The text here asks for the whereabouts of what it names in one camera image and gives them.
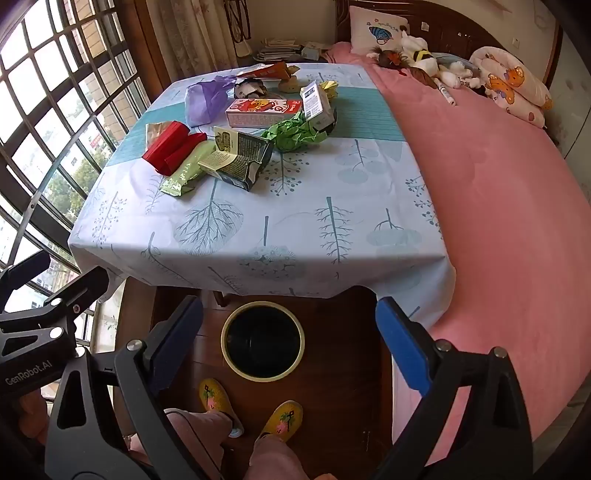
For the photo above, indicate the dark wooden headboard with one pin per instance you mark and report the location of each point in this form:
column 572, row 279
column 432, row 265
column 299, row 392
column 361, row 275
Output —
column 452, row 27

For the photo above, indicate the orange packet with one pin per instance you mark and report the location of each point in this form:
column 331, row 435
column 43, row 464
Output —
column 268, row 70

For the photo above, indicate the green snack packet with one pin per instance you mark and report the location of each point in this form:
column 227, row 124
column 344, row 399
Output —
column 184, row 173

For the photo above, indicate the stack of books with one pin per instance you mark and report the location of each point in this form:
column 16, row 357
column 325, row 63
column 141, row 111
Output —
column 277, row 48

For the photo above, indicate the cream rimmed round waste bin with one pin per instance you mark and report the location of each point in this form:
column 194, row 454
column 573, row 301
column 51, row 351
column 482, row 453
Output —
column 263, row 341

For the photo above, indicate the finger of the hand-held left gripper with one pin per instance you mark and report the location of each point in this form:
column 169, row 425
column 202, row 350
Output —
column 25, row 274
column 69, row 295

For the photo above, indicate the person's leg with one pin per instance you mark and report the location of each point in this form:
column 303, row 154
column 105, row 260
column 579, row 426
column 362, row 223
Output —
column 203, row 443
column 277, row 461

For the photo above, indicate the bee plush toy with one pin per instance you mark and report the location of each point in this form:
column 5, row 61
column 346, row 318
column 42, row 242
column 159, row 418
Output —
column 424, row 56

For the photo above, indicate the white marker pen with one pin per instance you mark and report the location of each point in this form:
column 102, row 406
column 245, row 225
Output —
column 444, row 91

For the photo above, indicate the yellow crumpled wrapper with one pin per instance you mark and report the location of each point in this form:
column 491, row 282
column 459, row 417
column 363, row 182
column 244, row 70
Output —
column 329, row 89

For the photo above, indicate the dark green box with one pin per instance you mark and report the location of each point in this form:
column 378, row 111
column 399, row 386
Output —
column 240, row 161

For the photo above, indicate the brown feather toy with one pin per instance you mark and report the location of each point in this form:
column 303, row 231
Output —
column 388, row 57

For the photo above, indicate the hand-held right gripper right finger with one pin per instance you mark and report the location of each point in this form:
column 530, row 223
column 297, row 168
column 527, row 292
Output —
column 401, row 341

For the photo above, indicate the plant print tablecloth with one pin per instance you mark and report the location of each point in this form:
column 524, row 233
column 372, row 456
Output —
column 300, row 207

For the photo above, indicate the small white blue box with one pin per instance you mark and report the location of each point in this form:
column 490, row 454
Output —
column 316, row 51

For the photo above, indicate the green paper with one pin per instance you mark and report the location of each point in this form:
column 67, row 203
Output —
column 293, row 134

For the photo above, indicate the purple plastic bag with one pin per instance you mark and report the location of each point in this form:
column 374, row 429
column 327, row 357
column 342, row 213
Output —
column 205, row 101

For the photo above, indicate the yellow knitted slipper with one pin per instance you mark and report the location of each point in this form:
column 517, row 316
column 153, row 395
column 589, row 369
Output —
column 281, row 420
column 217, row 401

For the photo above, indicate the crumpled black white wrapper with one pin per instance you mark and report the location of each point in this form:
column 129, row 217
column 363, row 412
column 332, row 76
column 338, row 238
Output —
column 249, row 87

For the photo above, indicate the person's left leg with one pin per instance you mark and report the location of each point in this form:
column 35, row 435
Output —
column 203, row 443

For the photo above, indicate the red packet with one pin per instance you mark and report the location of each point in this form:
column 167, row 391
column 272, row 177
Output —
column 171, row 147

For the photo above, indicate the floral beige curtain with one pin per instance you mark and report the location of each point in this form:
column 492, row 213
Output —
column 194, row 32

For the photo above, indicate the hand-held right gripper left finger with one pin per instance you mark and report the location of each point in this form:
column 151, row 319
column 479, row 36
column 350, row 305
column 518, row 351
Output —
column 180, row 337

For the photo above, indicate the embroidered white pillow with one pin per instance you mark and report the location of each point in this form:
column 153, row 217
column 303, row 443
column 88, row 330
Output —
column 378, row 27

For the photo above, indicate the person's left hand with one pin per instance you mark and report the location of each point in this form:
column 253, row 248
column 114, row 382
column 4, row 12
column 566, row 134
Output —
column 32, row 415

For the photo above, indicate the pink red carton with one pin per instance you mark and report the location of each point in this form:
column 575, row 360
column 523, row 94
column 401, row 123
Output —
column 261, row 112

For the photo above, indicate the white blue medicine box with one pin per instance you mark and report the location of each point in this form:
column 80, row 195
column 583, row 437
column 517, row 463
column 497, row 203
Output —
column 315, row 104

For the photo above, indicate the person's right leg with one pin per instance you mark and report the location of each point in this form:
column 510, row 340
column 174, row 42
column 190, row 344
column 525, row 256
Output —
column 277, row 461

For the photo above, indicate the white plush toy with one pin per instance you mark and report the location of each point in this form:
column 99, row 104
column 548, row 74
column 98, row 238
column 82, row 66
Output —
column 457, row 74
column 413, row 40

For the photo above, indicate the bear print rolled quilt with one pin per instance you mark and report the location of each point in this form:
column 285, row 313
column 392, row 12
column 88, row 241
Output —
column 512, row 85

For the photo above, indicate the hanging black bag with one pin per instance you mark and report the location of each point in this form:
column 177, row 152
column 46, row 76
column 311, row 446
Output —
column 238, row 27

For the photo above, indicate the pink bed sheet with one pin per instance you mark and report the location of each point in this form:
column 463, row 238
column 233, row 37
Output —
column 485, row 207

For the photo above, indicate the window with grille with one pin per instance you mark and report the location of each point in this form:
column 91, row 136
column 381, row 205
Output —
column 46, row 92

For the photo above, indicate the cream wrapper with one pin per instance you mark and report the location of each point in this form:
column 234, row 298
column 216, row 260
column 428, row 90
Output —
column 153, row 131

